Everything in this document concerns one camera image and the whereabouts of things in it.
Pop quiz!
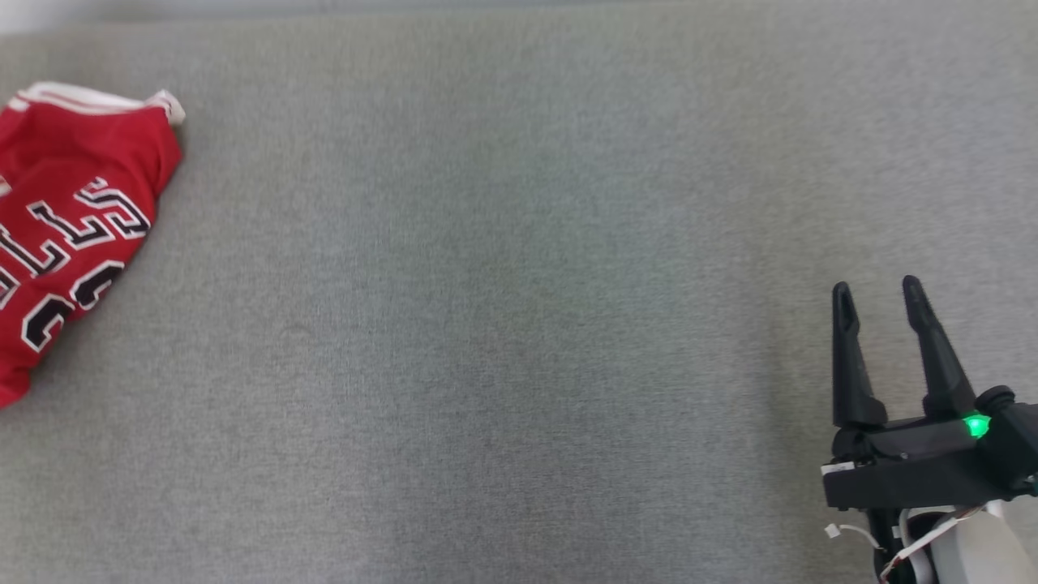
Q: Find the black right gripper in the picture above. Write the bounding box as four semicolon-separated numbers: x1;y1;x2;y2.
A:
821;276;1002;512

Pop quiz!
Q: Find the red Bulls basketball jersey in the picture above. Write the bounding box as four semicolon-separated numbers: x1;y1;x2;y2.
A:
0;81;187;409

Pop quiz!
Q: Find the grey fabric sofa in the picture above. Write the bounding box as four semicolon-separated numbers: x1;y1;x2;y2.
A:
0;6;1038;584

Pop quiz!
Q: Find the thin white wire with plug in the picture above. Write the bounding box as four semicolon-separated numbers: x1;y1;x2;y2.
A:
825;523;881;552

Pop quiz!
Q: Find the white red striped cable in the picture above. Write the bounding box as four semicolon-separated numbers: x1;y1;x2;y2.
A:
881;508;987;582

